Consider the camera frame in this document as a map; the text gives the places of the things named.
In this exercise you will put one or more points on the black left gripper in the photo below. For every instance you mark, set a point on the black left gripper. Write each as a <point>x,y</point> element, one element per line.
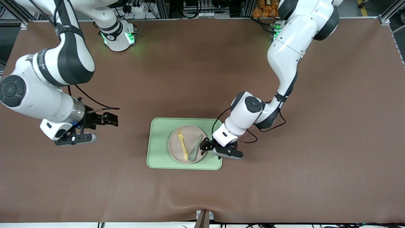
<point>207,145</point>

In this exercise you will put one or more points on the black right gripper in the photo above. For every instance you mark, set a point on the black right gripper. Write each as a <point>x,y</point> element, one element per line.
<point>90,120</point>

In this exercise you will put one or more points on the yellow plastic fork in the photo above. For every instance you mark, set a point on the yellow plastic fork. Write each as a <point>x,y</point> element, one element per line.
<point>183,147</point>

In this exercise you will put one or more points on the pale pink round plate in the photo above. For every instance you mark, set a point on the pale pink round plate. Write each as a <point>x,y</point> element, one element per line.
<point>174,148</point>

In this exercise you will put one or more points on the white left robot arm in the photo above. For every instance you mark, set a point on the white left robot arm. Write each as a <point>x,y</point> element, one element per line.
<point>284,57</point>

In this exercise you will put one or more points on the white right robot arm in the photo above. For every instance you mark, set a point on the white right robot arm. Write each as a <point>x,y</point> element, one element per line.
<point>31,95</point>

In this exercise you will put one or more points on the green plastic spoon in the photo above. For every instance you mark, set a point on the green plastic spoon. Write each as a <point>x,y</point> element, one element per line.
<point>192,155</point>

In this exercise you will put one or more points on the light green rectangular tray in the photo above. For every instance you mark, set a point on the light green rectangular tray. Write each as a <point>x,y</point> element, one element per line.
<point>158,155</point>

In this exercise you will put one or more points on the metal table edge clamp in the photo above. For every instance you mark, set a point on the metal table edge clamp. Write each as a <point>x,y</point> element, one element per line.
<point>204,217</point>

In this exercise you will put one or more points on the brown table mat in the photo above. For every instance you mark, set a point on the brown table mat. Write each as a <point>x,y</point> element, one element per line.
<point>284,190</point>

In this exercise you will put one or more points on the white power strip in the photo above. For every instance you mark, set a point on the white power strip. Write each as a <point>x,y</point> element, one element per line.
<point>140,8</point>

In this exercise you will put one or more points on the white socket bar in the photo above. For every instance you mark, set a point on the white socket bar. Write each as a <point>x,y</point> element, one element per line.
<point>202,14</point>

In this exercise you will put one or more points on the orange snack packet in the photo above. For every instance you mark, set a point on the orange snack packet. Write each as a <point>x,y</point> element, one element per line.
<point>271,12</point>
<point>261,3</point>
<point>257,12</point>
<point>272,3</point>

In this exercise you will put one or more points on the aluminium frame post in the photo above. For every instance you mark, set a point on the aluminium frame post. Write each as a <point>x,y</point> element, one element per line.
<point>250,8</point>
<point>163,9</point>

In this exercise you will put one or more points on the aluminium frame strut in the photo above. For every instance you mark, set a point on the aluminium frame strut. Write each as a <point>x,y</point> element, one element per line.
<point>390,11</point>
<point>11,9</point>

